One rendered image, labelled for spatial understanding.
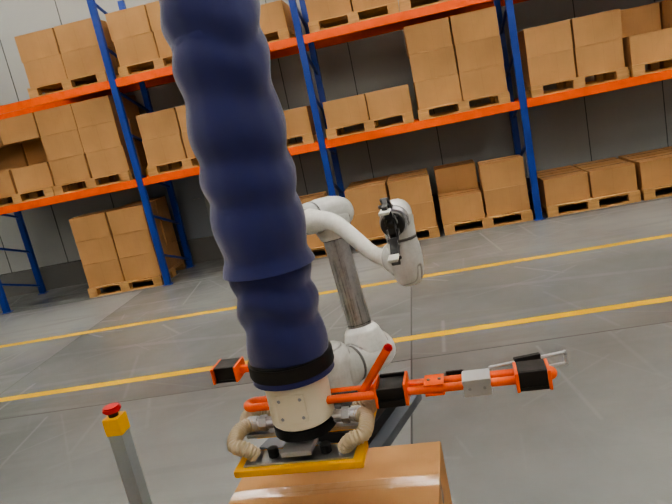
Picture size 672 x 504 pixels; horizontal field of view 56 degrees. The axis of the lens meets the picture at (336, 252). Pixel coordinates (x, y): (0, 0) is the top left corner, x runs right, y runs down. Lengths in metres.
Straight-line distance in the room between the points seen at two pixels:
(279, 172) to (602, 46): 7.79
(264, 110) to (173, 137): 7.87
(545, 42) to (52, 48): 6.69
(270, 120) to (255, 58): 0.14
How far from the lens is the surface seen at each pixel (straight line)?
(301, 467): 1.66
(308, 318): 1.57
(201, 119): 1.49
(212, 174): 1.50
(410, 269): 2.07
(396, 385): 1.65
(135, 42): 9.53
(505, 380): 1.62
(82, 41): 9.86
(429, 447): 1.96
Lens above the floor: 1.94
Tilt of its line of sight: 12 degrees down
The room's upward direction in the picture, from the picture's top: 12 degrees counter-clockwise
